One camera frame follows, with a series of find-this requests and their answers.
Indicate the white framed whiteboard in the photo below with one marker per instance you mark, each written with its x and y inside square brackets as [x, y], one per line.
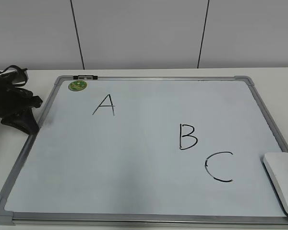
[148, 151]

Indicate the white board eraser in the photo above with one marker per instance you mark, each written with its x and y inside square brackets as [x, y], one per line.
[276, 164]

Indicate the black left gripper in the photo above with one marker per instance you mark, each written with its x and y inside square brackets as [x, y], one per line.
[14, 98]

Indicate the black hanging clip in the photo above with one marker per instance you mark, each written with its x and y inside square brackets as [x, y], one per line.
[85, 77]

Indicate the green round magnet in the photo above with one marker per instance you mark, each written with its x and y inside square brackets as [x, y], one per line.
[77, 86]

